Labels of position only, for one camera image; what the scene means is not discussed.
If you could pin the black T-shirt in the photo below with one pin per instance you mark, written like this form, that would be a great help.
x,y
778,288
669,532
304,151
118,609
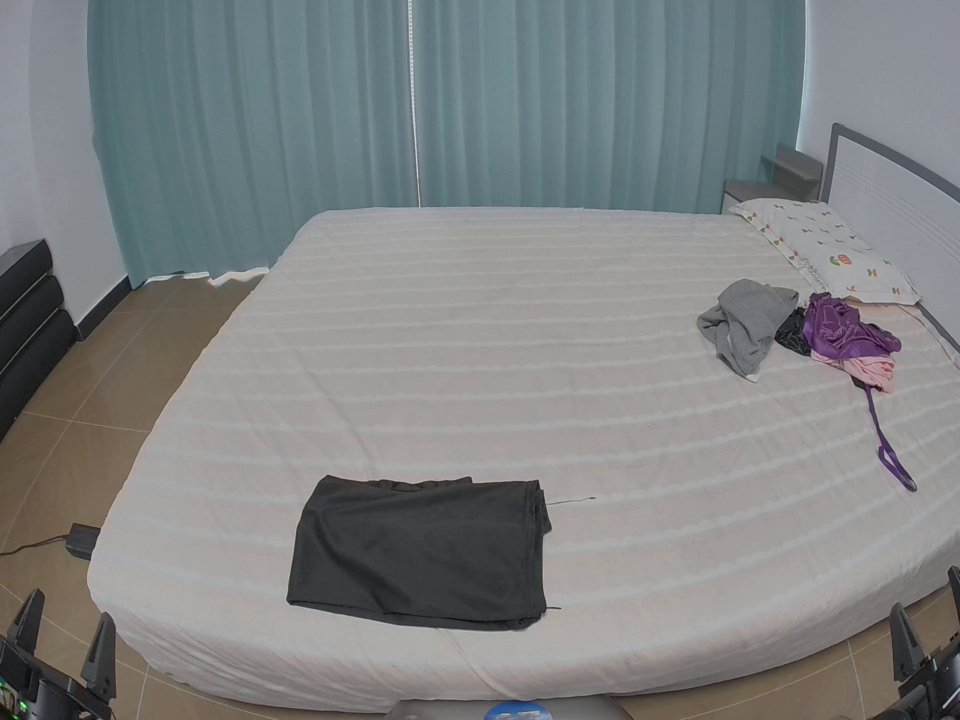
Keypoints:
x,y
420,552

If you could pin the black chest of drawers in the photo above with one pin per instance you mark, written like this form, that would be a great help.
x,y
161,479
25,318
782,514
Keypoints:
x,y
30,327

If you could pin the bed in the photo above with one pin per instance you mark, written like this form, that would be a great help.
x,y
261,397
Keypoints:
x,y
525,364

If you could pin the black power adapter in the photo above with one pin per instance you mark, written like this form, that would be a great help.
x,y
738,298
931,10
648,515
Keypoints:
x,y
82,541

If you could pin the purple garment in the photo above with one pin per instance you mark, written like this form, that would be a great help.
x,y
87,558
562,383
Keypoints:
x,y
840,327

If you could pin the pink garment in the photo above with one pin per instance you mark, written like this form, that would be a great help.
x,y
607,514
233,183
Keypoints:
x,y
870,372

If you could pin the white printed pillow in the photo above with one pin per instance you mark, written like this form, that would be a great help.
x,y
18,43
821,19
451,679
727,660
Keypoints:
x,y
825,248

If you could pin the grey garment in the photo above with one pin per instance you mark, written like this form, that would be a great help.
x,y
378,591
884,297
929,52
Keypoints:
x,y
746,319

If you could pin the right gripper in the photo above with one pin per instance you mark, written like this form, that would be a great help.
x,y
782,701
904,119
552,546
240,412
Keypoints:
x,y
937,687

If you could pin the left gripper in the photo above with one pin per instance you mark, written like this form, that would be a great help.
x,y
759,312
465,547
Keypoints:
x,y
22,668

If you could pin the black shiny garment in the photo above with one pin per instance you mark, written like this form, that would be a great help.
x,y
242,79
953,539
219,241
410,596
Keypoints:
x,y
791,336

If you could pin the grey bedside table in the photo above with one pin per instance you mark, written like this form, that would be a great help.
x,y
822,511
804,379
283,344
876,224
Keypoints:
x,y
772,188

